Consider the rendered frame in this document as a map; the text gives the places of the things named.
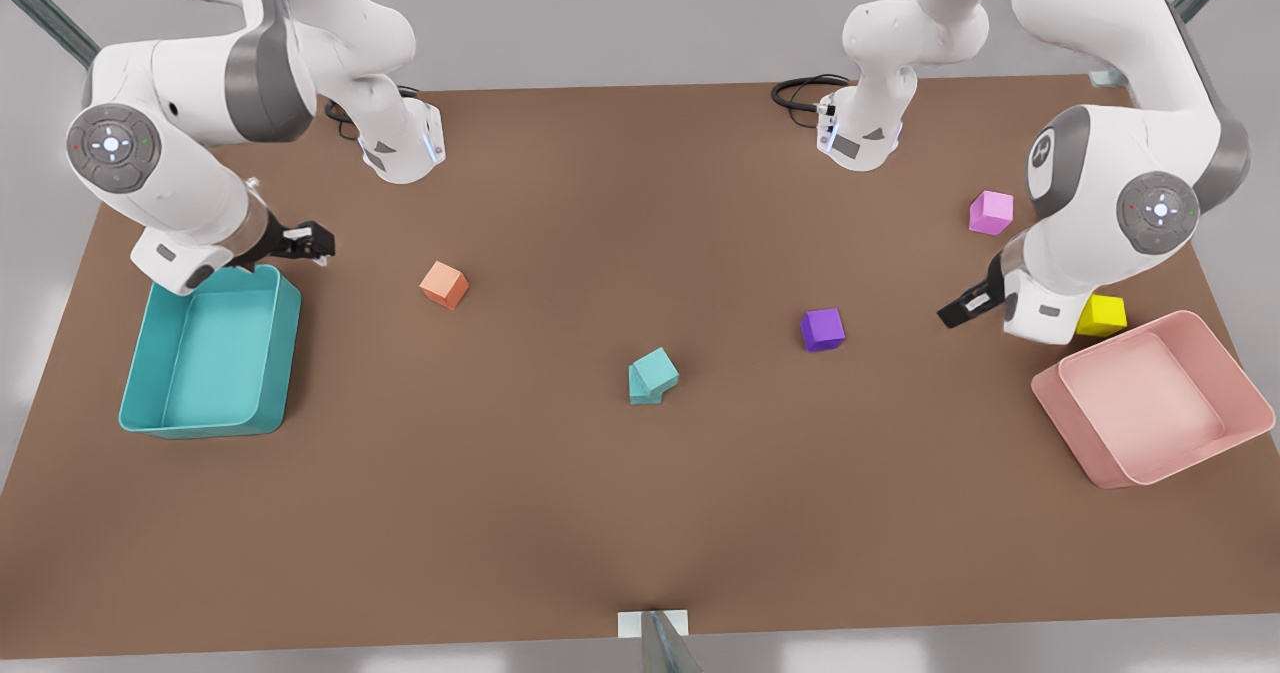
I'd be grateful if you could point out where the pink magenta cube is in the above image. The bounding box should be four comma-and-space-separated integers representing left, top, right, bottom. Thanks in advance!
968, 190, 1015, 236

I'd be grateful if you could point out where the yellow cube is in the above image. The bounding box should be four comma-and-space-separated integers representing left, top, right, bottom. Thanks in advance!
1076, 294, 1128, 338

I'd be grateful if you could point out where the teal plastic bin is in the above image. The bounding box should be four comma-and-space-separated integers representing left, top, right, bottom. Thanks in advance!
118, 264, 303, 441

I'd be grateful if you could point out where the orange cube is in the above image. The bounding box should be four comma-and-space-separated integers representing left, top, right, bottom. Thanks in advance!
419, 260, 470, 311

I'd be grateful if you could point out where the purple cube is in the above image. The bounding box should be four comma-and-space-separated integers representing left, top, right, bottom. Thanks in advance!
800, 308, 846, 353

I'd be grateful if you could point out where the pink plastic bin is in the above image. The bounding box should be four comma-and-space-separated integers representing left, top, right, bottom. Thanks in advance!
1031, 310, 1277, 490

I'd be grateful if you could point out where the black cable loop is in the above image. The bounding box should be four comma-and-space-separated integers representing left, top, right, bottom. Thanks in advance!
324, 84, 422, 142
771, 74, 852, 131

